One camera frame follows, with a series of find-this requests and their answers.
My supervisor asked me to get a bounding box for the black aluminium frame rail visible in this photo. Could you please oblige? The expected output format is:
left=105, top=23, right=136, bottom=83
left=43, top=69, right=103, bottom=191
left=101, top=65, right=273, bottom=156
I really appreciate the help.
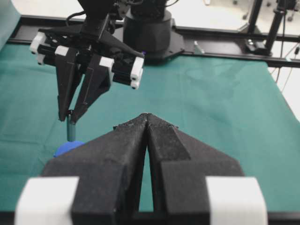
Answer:
left=7, top=16, right=300, bottom=68

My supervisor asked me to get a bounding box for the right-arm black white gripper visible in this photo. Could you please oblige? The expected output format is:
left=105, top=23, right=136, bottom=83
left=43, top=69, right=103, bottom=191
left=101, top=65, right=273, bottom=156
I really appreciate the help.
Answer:
left=30, top=14, right=144, bottom=123

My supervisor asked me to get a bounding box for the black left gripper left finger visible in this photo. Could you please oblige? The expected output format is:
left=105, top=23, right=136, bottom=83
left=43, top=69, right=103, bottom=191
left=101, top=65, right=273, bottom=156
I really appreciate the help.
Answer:
left=41, top=113, right=148, bottom=225

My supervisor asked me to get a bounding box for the green table cloth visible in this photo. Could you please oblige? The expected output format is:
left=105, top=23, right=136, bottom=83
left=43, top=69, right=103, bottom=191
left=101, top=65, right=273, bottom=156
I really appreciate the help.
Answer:
left=0, top=0, right=300, bottom=211

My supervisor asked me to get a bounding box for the black tripod stand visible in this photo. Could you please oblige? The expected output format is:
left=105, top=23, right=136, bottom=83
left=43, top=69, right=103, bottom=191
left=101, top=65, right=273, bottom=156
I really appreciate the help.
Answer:
left=246, top=0, right=297, bottom=56

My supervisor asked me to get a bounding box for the small blue plastic gear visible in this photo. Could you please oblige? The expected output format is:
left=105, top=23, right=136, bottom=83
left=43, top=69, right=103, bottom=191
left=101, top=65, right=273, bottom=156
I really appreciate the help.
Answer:
left=53, top=141, right=84, bottom=158

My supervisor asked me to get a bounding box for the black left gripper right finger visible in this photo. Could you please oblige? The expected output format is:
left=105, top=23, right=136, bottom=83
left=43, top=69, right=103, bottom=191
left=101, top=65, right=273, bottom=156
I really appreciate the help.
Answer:
left=146, top=114, right=244, bottom=225

